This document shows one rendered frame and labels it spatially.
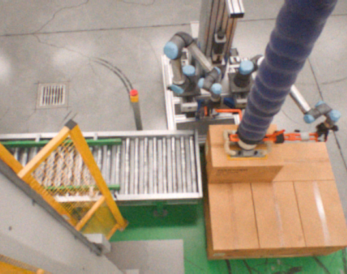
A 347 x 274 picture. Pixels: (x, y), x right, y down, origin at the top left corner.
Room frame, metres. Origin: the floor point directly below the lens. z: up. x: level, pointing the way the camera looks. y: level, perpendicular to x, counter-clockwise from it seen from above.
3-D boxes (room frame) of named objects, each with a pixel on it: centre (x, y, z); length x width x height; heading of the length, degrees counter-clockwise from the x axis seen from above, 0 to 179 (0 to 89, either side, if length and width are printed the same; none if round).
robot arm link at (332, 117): (1.34, -1.20, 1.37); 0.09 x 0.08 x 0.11; 36
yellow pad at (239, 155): (1.22, -0.63, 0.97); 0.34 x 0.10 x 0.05; 92
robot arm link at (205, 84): (1.63, -0.26, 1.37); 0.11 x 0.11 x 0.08; 57
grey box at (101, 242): (0.35, 0.45, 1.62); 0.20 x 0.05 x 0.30; 93
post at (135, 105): (1.77, 0.35, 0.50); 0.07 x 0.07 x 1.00; 3
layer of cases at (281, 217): (1.03, -0.94, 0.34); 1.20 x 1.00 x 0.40; 93
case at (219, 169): (1.31, -0.63, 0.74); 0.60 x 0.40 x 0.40; 92
